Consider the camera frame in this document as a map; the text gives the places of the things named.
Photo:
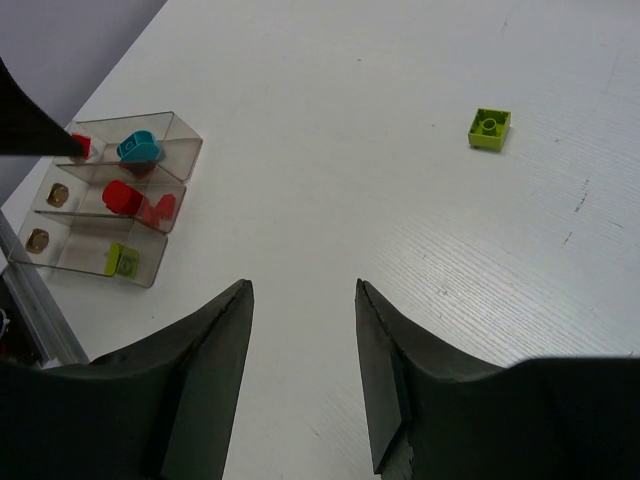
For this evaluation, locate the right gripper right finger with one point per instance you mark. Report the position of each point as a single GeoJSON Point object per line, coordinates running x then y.
{"type": "Point", "coordinates": [436, 412]}

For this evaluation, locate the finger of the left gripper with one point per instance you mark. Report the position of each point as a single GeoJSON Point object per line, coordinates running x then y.
{"type": "Point", "coordinates": [26, 130]}

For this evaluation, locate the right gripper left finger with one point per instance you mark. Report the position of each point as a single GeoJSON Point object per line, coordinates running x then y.
{"type": "Point", "coordinates": [160, 408]}

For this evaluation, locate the small red lego piece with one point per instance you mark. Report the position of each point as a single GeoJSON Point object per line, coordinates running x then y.
{"type": "Point", "coordinates": [81, 146]}

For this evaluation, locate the red round lego brick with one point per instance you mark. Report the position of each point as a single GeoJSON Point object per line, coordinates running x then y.
{"type": "Point", "coordinates": [121, 198]}

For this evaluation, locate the teal rounded lego brick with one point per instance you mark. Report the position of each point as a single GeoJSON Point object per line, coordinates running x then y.
{"type": "Point", "coordinates": [139, 147]}

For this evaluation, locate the red sloped lego piece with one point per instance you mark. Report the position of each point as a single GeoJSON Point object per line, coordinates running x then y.
{"type": "Point", "coordinates": [163, 210]}

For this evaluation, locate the lime green curved lego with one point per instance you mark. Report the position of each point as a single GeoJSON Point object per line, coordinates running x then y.
{"type": "Point", "coordinates": [122, 261]}

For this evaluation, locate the clear three-compartment container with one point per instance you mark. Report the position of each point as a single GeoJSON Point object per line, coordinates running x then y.
{"type": "Point", "coordinates": [109, 211]}

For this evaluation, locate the small green lego cube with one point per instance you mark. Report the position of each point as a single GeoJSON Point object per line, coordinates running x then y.
{"type": "Point", "coordinates": [489, 129]}

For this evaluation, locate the aluminium table rail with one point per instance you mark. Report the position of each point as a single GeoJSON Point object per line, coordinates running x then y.
{"type": "Point", "coordinates": [48, 330]}

